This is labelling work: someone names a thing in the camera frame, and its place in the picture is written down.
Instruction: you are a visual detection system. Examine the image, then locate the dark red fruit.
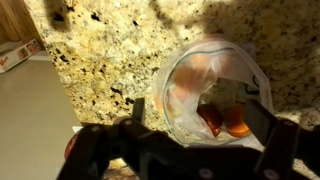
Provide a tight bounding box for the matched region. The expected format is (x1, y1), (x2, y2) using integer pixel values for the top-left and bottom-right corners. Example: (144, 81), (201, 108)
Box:
(196, 103), (225, 138)

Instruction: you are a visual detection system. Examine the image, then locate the clear plastic produce bag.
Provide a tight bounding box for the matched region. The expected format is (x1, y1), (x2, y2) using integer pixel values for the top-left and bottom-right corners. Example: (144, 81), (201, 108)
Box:
(153, 33), (276, 148)

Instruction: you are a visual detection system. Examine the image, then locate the wooden base cabinet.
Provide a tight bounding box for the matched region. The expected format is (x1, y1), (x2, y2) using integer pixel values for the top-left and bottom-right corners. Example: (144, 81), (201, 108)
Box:
(0, 0), (45, 52)

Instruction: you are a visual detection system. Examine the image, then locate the orange mango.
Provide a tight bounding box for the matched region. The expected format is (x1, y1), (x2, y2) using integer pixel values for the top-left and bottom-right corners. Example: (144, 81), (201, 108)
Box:
(222, 105), (253, 139)

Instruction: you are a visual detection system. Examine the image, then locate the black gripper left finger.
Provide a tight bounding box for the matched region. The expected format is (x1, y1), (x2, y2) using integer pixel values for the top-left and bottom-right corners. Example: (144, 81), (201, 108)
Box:
(56, 97), (158, 180)

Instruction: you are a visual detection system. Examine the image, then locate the pale orange fruit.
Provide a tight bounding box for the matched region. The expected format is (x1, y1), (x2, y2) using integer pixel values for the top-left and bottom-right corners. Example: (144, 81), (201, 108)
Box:
(171, 54), (215, 98)

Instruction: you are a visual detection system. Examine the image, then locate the cardboard box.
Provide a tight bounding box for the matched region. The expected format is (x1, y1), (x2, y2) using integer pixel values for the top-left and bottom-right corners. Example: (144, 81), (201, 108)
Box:
(0, 38), (42, 74)

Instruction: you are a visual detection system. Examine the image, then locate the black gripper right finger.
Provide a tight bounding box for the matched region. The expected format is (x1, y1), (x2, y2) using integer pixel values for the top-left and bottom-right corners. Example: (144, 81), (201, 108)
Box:
(243, 99), (320, 180)

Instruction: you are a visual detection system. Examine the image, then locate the yellowish orange fruit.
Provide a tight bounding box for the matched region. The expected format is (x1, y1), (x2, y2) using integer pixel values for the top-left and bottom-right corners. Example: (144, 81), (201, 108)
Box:
(154, 86), (183, 118)

